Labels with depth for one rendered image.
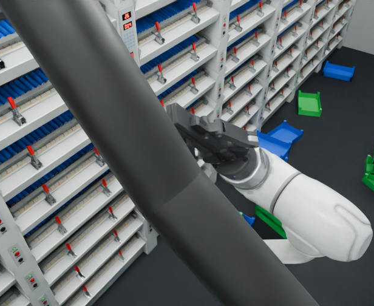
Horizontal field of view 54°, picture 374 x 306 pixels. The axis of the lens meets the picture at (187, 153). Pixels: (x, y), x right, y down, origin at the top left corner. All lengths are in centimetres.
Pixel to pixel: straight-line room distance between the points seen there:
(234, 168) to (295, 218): 15
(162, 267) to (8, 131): 143
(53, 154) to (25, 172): 12
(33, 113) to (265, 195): 86
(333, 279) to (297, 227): 181
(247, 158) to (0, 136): 85
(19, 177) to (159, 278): 124
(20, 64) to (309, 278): 197
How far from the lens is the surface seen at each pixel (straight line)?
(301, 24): 338
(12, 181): 139
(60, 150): 145
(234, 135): 54
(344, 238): 69
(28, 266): 166
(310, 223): 69
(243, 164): 63
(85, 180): 160
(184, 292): 231
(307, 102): 379
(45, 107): 133
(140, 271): 239
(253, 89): 284
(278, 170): 72
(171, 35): 172
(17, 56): 123
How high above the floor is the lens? 206
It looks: 43 degrees down
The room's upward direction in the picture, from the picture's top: straight up
